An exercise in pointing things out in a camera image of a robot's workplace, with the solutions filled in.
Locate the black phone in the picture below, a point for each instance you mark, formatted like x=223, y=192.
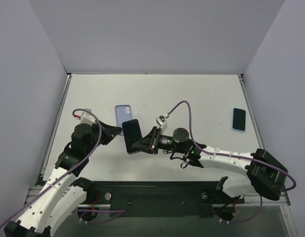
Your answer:
x=132, y=134

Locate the aluminium front rail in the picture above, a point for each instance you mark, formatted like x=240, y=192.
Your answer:
x=249, y=200

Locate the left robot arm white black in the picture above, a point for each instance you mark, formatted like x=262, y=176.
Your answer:
x=64, y=190

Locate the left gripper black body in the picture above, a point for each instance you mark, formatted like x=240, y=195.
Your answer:
x=103, y=133

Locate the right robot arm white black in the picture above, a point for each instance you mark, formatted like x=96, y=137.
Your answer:
x=260, y=172

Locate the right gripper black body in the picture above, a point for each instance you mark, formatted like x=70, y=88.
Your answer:
x=154, y=140

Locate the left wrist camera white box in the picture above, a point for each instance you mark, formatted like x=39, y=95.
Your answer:
x=87, y=118

